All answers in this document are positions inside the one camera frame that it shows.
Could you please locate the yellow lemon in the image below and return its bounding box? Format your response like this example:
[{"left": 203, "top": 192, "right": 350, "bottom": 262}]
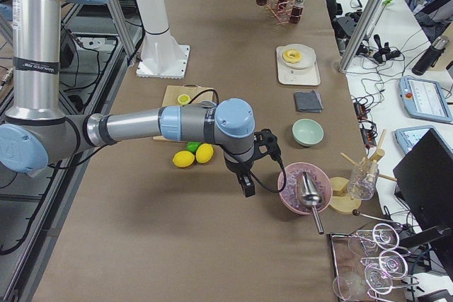
[
  {"left": 195, "top": 144, "right": 214, "bottom": 164},
  {"left": 172, "top": 150, "right": 195, "bottom": 168}
]

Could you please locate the aluminium frame post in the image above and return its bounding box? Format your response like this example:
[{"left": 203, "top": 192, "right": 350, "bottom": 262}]
[{"left": 338, "top": 0, "right": 383, "bottom": 74}]

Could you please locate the green lime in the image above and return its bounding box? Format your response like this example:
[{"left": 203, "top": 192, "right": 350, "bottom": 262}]
[{"left": 185, "top": 141, "right": 201, "bottom": 153}]

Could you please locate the cream serving tray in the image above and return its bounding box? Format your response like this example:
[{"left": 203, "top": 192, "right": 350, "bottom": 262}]
[{"left": 276, "top": 53, "right": 321, "bottom": 86}]

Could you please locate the wooden cutting board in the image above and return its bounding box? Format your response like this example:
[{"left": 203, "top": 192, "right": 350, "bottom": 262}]
[{"left": 152, "top": 84, "right": 217, "bottom": 143}]

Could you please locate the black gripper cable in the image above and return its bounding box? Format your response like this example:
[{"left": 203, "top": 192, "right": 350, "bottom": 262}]
[{"left": 247, "top": 128, "right": 287, "bottom": 194}]

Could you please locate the metal tray with glasses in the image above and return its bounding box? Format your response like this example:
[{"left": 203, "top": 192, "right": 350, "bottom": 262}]
[{"left": 328, "top": 223, "right": 419, "bottom": 301}]

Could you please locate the pink bowl of ice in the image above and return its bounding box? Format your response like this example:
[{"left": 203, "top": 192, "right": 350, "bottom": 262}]
[{"left": 279, "top": 162, "right": 333, "bottom": 216}]

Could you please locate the white plate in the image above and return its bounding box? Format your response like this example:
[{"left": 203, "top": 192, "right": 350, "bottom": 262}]
[{"left": 276, "top": 44, "right": 316, "bottom": 69}]

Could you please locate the black laptop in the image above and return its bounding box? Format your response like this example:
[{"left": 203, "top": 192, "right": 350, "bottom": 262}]
[{"left": 393, "top": 129, "right": 452, "bottom": 240}]

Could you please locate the mint green bowl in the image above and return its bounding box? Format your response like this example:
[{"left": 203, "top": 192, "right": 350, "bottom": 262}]
[{"left": 292, "top": 119, "right": 324, "bottom": 147}]

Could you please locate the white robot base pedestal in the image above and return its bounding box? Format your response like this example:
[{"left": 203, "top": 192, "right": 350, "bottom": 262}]
[{"left": 136, "top": 0, "right": 190, "bottom": 79}]

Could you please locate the metal ice scoop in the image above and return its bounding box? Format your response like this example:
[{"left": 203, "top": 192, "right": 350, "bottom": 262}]
[{"left": 296, "top": 172, "right": 324, "bottom": 235}]

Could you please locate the halved lemon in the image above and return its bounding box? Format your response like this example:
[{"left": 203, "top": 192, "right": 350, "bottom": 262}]
[{"left": 177, "top": 93, "right": 191, "bottom": 105}]

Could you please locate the clear glass mug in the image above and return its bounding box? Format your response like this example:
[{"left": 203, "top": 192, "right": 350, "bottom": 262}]
[{"left": 347, "top": 159, "right": 379, "bottom": 200}]

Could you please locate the teach pendant tablet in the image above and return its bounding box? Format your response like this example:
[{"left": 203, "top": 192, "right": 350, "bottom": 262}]
[{"left": 398, "top": 76, "right": 452, "bottom": 123}]

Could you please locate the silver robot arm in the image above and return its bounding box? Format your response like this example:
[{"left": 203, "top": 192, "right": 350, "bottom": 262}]
[{"left": 1, "top": 0, "right": 258, "bottom": 197}]

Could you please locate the black thermos bottle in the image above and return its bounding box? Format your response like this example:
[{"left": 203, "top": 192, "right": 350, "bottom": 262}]
[{"left": 411, "top": 35, "right": 449, "bottom": 76}]

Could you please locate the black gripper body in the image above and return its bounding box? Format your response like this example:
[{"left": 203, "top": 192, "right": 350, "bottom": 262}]
[{"left": 224, "top": 151, "right": 253, "bottom": 184}]

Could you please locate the grey folded cloth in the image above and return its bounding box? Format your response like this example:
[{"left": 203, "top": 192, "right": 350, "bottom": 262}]
[{"left": 293, "top": 91, "right": 323, "bottom": 113}]

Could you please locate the glazed donut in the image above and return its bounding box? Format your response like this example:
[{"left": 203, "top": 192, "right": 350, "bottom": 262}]
[{"left": 282, "top": 49, "right": 302, "bottom": 64}]

